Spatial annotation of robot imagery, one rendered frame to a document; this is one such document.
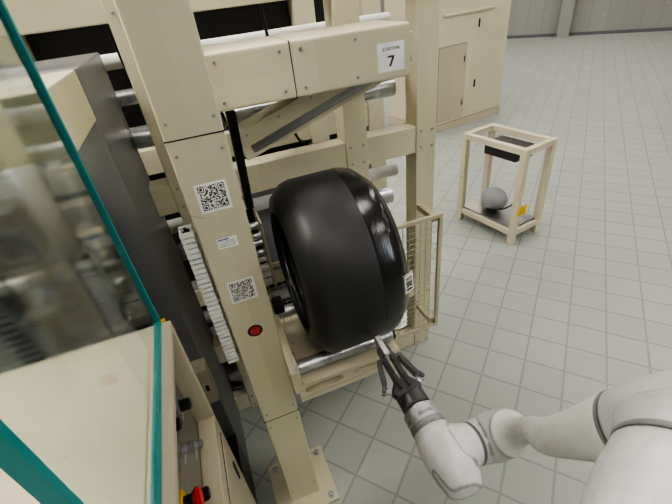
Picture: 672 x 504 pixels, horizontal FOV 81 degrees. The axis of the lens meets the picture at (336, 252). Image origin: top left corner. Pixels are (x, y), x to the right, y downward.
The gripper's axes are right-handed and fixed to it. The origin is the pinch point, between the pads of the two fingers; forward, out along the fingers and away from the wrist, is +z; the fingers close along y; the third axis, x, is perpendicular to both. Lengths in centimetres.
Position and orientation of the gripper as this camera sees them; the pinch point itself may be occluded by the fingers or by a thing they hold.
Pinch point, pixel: (381, 347)
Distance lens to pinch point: 118.3
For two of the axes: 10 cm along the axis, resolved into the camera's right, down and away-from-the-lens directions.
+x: 0.6, 7.5, 6.5
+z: -3.7, -5.9, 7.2
